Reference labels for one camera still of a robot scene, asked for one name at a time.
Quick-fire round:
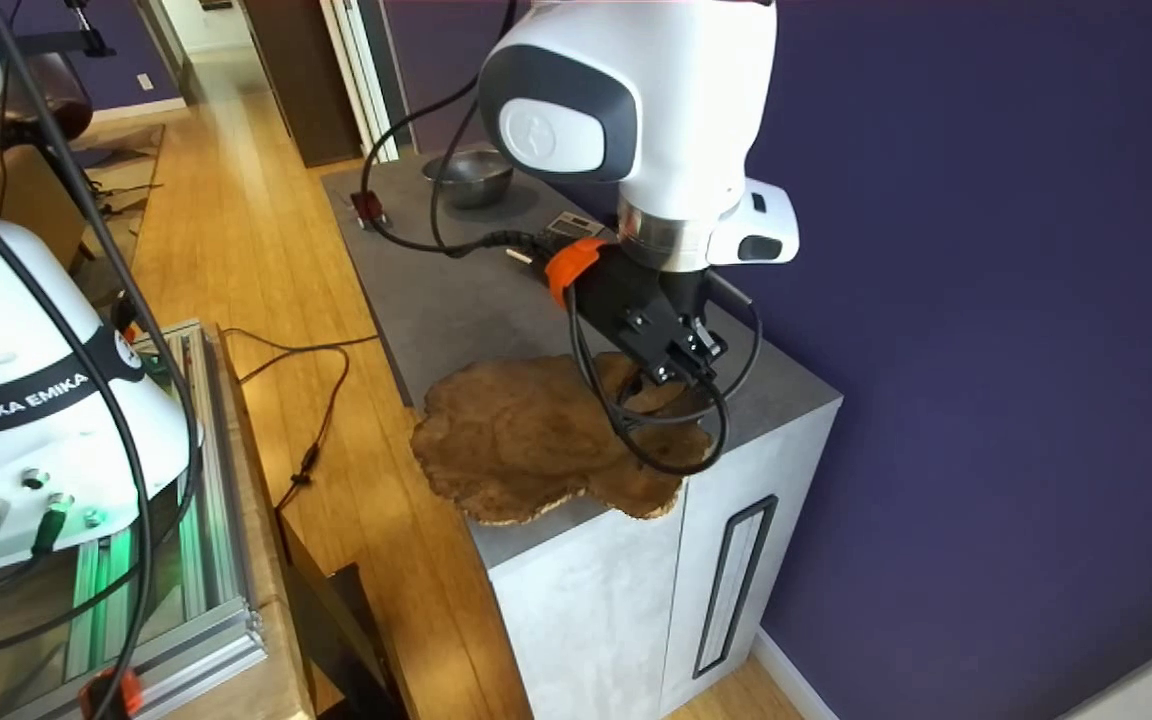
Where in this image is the white door frame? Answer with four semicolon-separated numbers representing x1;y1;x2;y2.
315;0;408;167

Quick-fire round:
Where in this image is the white baseboard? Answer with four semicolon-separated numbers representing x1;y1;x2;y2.
750;624;850;720

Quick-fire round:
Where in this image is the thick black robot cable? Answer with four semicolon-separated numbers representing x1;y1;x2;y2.
0;0;199;720

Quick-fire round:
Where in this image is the brown crumpled cloth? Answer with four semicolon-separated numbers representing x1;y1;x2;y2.
408;349;721;529

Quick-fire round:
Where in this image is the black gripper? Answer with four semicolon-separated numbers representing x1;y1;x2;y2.
571;243;732;396

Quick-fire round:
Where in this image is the cardboard box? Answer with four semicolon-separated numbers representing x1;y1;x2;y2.
0;137;87;272

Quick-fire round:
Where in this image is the black flat floor object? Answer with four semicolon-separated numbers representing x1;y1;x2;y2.
274;512;413;720

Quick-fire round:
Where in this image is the grey concrete look cabinet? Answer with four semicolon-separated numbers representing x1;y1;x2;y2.
321;148;850;720

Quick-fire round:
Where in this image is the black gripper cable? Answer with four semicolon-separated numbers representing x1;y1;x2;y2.
349;0;768;481

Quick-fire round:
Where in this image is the orange strap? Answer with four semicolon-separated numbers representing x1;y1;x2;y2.
540;237;608;299

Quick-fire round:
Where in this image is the small red grey connector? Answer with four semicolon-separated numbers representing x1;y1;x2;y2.
349;187;388;232

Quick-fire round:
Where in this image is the black floor cable with adapter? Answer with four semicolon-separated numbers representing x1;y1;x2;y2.
217;323;385;519

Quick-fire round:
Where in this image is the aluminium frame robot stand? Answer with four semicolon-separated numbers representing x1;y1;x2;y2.
0;318;274;720

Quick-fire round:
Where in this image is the dark brown door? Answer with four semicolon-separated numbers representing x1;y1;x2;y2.
235;0;370;174

